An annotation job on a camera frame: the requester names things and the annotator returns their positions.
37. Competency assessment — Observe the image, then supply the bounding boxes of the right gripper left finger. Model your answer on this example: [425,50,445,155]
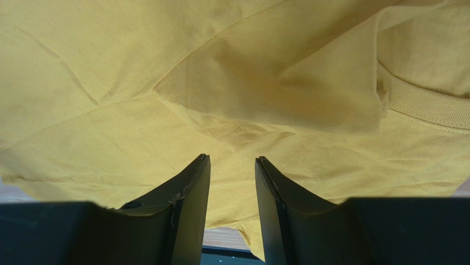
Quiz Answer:
[99,154,211,264]

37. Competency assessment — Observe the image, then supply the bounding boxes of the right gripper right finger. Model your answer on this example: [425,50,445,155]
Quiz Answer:
[255,157,353,264]

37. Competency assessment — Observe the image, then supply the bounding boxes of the yellow t shirt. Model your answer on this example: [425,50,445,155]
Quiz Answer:
[1,1,469,258]

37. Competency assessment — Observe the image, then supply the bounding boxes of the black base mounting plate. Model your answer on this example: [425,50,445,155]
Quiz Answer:
[200,246,265,265]

